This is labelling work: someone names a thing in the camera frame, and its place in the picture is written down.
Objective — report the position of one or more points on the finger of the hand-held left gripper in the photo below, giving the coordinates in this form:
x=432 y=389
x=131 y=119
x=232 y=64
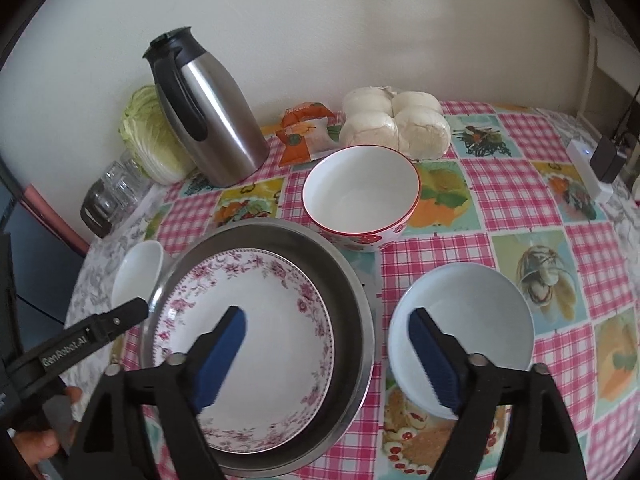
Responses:
x=122 y=317

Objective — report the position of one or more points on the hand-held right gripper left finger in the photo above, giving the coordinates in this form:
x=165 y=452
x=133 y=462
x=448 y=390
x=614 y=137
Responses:
x=225 y=355

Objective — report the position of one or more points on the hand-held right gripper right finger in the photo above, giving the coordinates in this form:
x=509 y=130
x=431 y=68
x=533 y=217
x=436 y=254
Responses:
x=432 y=360

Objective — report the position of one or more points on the small white bowl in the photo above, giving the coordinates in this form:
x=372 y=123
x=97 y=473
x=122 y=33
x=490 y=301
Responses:
x=137 y=270

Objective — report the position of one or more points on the light blue bowl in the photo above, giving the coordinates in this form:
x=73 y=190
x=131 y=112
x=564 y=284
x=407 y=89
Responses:
x=480 y=320

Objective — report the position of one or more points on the round floral plate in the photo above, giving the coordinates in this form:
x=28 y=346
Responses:
x=280 y=320

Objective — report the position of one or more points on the stainless steel pan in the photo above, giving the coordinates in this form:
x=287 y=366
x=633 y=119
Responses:
x=345 y=310

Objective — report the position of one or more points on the strawberry print bowl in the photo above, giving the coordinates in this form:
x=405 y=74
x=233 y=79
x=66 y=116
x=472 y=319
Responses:
x=360 y=195

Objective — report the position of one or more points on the person's left hand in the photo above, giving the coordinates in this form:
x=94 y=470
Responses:
x=35 y=447

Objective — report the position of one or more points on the dark blue panel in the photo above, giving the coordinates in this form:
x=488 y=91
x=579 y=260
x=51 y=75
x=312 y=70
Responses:
x=35 y=245

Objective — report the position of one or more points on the pink checkered tablecloth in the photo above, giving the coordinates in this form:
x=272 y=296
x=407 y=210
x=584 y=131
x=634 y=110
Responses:
x=500 y=200

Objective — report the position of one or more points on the napa cabbage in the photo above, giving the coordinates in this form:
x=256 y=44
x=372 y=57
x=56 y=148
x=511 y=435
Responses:
x=145 y=135

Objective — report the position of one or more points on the steel thermos jug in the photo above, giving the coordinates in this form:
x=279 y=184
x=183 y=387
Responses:
x=225 y=125

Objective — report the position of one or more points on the orange snack packet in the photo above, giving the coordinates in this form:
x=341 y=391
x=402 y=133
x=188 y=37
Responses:
x=300 y=135

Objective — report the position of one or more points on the bag of steamed buns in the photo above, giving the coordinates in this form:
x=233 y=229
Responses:
x=400 y=125

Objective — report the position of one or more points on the white power strip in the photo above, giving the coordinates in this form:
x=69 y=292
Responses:
x=582 y=165

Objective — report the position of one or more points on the black power adapter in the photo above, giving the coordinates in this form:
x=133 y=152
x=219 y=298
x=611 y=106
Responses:
x=607 y=157

